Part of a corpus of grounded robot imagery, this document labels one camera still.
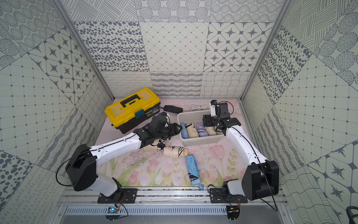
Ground lavender umbrella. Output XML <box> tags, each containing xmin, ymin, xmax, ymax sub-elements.
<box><xmin>196</xmin><ymin>123</ymin><xmax>209</xmax><ymax>137</ymax></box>

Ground white plastic storage box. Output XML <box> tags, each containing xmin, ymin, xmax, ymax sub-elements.
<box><xmin>177</xmin><ymin>110</ymin><xmax>224</xmax><ymax>147</ymax></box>

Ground light blue umbrella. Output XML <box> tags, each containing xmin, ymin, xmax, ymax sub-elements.
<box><xmin>181</xmin><ymin>123</ymin><xmax>189</xmax><ymax>139</ymax></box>

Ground beige umbrella black stripes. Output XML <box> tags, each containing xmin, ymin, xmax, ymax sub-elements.
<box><xmin>163</xmin><ymin>147</ymin><xmax>195</xmax><ymax>159</ymax></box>

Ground large beige umbrella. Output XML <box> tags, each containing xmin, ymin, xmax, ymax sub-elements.
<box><xmin>186</xmin><ymin>123</ymin><xmax>199</xmax><ymax>138</ymax></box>

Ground sky blue long umbrella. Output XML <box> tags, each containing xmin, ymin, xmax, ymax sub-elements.
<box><xmin>186</xmin><ymin>154</ymin><xmax>205</xmax><ymax>190</ymax></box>

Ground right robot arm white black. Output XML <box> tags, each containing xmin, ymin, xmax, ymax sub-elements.
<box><xmin>203</xmin><ymin>100</ymin><xmax>279</xmax><ymax>201</ymax></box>

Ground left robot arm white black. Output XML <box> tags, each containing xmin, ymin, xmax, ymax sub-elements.
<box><xmin>65</xmin><ymin>113</ymin><xmax>182</xmax><ymax>202</ymax></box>

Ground yellow black toolbox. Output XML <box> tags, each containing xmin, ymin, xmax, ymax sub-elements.
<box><xmin>105</xmin><ymin>88</ymin><xmax>160</xmax><ymax>134</ymax></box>

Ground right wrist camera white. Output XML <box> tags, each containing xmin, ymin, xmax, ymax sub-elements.
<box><xmin>210</xmin><ymin>100</ymin><xmax>217</xmax><ymax>117</ymax></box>

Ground white coiled cable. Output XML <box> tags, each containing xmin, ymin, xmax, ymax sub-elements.
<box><xmin>189</xmin><ymin>104</ymin><xmax>211</xmax><ymax>112</ymax></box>

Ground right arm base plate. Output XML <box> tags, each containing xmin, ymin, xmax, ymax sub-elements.
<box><xmin>207</xmin><ymin>187</ymin><xmax>248</xmax><ymax>205</ymax></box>

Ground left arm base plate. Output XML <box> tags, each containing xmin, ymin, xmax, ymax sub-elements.
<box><xmin>98</xmin><ymin>188</ymin><xmax>138</xmax><ymax>204</ymax></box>

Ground white slotted cable duct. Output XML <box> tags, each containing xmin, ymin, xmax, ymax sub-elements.
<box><xmin>65</xmin><ymin>205</ymin><xmax>227</xmax><ymax>215</ymax></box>

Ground aluminium mounting rail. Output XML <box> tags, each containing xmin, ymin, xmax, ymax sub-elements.
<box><xmin>55</xmin><ymin>186</ymin><xmax>289</xmax><ymax>207</ymax></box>

